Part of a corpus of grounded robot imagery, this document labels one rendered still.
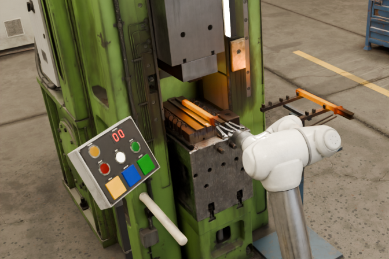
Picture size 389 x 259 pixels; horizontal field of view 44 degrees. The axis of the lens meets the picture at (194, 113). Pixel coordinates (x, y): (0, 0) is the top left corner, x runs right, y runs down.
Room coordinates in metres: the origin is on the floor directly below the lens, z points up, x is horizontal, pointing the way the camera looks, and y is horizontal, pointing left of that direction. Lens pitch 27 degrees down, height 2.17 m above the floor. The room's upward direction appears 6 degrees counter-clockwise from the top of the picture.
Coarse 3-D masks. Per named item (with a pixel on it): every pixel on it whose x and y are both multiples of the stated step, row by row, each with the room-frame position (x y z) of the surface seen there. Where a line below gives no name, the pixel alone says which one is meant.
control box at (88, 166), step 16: (112, 128) 1.88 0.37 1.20; (128, 128) 1.93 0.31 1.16; (96, 144) 1.78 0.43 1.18; (112, 144) 1.83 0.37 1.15; (128, 144) 1.88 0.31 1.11; (144, 144) 1.93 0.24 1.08; (80, 160) 1.70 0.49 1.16; (96, 160) 1.73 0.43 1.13; (112, 160) 1.78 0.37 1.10; (128, 160) 1.82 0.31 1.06; (80, 176) 1.72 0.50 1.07; (96, 176) 1.68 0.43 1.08; (112, 176) 1.73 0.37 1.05; (144, 176) 1.82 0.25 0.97; (96, 192) 1.67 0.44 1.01; (128, 192) 1.72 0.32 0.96
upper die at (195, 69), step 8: (208, 56) 2.22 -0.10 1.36; (160, 64) 2.36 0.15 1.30; (184, 64) 2.16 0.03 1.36; (192, 64) 2.18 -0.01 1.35; (200, 64) 2.20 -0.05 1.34; (208, 64) 2.22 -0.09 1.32; (216, 64) 2.24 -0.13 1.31; (168, 72) 2.28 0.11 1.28; (176, 72) 2.20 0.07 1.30; (184, 72) 2.15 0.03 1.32; (192, 72) 2.17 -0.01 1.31; (200, 72) 2.20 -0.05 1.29; (208, 72) 2.22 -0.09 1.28; (184, 80) 2.15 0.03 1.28
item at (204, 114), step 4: (184, 100) 2.43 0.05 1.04; (184, 104) 2.41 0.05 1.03; (188, 104) 2.37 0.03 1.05; (192, 104) 2.36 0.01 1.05; (192, 108) 2.33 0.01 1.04; (196, 108) 2.31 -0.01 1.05; (200, 108) 2.30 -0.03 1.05; (196, 112) 2.29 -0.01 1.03; (200, 112) 2.25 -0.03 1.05; (204, 112) 2.24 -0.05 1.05; (204, 116) 2.21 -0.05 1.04; (208, 116) 2.19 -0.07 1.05; (212, 116) 2.19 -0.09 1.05; (216, 116) 2.16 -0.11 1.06; (208, 120) 2.18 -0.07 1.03; (216, 120) 2.11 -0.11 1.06; (220, 120) 2.11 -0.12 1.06; (212, 124) 2.15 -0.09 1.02; (224, 124) 2.09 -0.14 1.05
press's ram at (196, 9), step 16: (160, 0) 2.16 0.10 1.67; (176, 0) 2.15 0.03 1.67; (192, 0) 2.19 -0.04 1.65; (208, 0) 2.23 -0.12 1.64; (160, 16) 2.18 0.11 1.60; (176, 16) 2.15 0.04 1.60; (192, 16) 2.19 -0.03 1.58; (208, 16) 2.23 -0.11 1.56; (160, 32) 2.19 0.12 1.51; (176, 32) 2.14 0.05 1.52; (192, 32) 2.18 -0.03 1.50; (208, 32) 2.23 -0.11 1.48; (160, 48) 2.21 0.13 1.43; (176, 48) 2.14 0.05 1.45; (192, 48) 2.18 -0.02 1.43; (208, 48) 2.22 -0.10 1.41; (224, 48) 2.27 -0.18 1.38; (176, 64) 2.14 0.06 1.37
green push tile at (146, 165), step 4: (144, 156) 1.88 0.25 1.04; (148, 156) 1.89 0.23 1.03; (140, 160) 1.85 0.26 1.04; (144, 160) 1.86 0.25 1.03; (148, 160) 1.88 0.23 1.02; (140, 164) 1.84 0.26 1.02; (144, 164) 1.85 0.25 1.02; (148, 164) 1.86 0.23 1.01; (152, 164) 1.87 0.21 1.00; (140, 168) 1.83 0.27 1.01; (144, 168) 1.84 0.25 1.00; (148, 168) 1.85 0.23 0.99; (152, 168) 1.86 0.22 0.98; (144, 172) 1.82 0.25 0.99; (148, 172) 1.84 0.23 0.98
